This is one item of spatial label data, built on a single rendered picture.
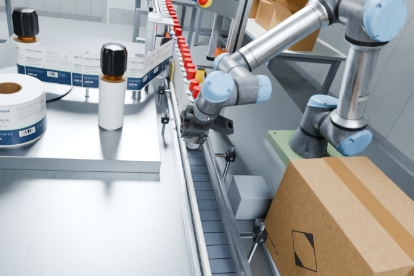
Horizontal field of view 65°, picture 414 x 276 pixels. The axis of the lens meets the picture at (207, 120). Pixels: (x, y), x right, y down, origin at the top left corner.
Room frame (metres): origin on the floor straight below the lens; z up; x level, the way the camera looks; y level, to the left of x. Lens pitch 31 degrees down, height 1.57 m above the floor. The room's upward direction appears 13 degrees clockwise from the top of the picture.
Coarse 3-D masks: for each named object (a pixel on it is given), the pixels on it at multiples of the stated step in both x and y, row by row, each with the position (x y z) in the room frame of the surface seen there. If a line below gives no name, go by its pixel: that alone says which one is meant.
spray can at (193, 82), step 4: (192, 80) 1.04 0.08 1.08; (196, 80) 1.05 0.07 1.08; (192, 84) 1.03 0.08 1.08; (196, 84) 1.03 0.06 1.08; (192, 88) 1.03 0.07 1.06; (188, 92) 1.02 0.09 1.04; (192, 92) 1.02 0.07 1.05; (188, 96) 1.02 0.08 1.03; (184, 100) 1.03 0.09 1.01; (188, 100) 1.02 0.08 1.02; (184, 104) 1.03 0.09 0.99; (184, 108) 1.02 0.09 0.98
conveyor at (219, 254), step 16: (176, 128) 1.03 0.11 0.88; (192, 160) 0.87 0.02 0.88; (192, 176) 0.79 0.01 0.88; (208, 176) 0.80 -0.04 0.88; (208, 192) 0.73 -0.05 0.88; (208, 208) 0.67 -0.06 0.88; (208, 224) 0.61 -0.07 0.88; (208, 240) 0.56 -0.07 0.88; (224, 240) 0.57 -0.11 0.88; (208, 256) 0.52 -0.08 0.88; (224, 256) 0.53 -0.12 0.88; (224, 272) 0.48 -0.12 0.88
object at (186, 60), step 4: (184, 60) 1.22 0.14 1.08; (188, 60) 1.21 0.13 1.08; (192, 60) 1.23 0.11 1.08; (184, 64) 1.22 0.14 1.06; (184, 68) 1.21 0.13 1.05; (180, 72) 1.22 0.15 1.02; (184, 72) 1.20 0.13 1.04; (180, 76) 1.21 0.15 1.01; (180, 80) 1.21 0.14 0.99; (180, 84) 1.21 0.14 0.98; (180, 88) 1.21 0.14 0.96; (176, 96) 1.22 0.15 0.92; (176, 100) 1.21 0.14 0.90
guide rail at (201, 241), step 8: (176, 104) 1.15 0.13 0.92; (176, 112) 1.09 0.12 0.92; (176, 120) 1.05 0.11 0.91; (184, 144) 0.90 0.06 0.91; (184, 152) 0.85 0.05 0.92; (184, 160) 0.81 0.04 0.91; (184, 168) 0.80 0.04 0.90; (192, 184) 0.71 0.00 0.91; (192, 192) 0.68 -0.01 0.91; (192, 200) 0.65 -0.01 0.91; (192, 208) 0.63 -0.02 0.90; (200, 224) 0.58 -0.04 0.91; (200, 232) 0.55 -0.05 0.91; (200, 240) 0.53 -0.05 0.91; (200, 248) 0.51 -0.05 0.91; (200, 256) 0.50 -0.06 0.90; (208, 264) 0.47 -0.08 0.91; (208, 272) 0.45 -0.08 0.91
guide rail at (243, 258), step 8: (208, 136) 0.91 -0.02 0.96; (208, 144) 0.86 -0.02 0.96; (216, 160) 0.79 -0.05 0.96; (216, 168) 0.75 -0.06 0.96; (216, 176) 0.73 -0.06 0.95; (224, 192) 0.66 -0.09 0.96; (224, 200) 0.63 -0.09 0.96; (232, 216) 0.58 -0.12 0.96; (232, 224) 0.56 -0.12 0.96; (232, 232) 0.54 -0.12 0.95; (240, 240) 0.51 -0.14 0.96; (240, 248) 0.49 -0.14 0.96; (240, 256) 0.48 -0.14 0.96; (248, 264) 0.46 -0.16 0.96; (248, 272) 0.44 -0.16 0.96
